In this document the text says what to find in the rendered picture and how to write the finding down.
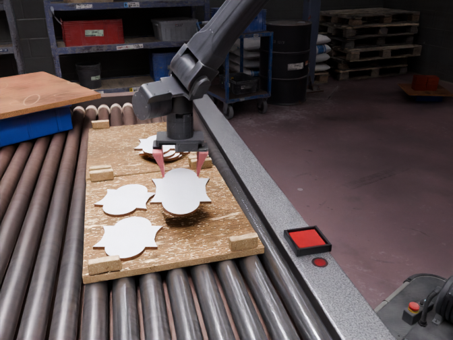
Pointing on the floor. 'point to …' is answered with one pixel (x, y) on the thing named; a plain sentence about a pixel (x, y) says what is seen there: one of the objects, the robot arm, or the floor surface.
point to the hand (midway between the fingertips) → (180, 174)
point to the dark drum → (286, 61)
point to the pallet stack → (368, 41)
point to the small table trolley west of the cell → (215, 92)
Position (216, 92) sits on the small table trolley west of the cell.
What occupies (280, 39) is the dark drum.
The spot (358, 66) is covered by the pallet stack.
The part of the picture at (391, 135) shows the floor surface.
